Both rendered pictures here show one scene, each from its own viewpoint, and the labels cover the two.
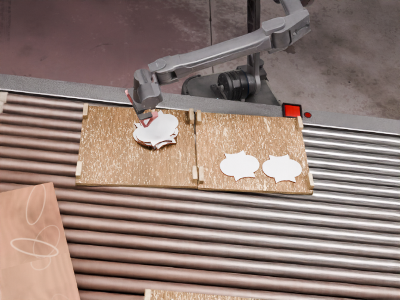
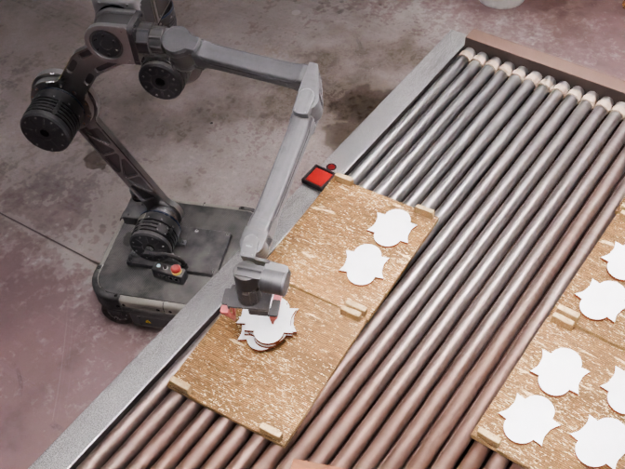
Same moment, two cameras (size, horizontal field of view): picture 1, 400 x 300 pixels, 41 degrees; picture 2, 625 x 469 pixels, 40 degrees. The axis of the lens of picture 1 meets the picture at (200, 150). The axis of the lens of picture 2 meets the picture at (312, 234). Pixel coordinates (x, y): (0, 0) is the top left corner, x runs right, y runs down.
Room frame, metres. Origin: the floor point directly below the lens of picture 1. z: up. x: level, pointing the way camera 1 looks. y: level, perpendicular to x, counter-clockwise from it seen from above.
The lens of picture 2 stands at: (0.18, 0.96, 2.80)
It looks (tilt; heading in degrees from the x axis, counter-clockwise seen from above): 49 degrees down; 317
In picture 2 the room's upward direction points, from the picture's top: 6 degrees counter-clockwise
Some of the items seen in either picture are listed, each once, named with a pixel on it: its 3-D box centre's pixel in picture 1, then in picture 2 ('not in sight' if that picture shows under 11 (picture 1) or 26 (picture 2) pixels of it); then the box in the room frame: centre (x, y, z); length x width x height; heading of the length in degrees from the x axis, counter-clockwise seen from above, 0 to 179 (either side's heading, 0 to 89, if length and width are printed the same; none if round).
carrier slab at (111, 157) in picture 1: (138, 145); (269, 353); (1.18, 0.22, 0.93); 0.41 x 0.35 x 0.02; 102
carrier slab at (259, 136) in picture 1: (251, 152); (350, 244); (1.26, -0.19, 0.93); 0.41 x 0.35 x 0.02; 101
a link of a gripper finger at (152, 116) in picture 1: (144, 115); (266, 310); (1.18, 0.20, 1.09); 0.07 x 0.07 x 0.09; 34
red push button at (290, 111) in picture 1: (291, 112); (318, 178); (1.50, -0.33, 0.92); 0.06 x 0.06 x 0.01; 7
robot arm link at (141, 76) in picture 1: (143, 81); (248, 276); (1.20, 0.22, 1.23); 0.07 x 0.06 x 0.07; 27
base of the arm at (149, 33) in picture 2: not in sight; (151, 38); (1.82, -0.07, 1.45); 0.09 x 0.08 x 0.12; 120
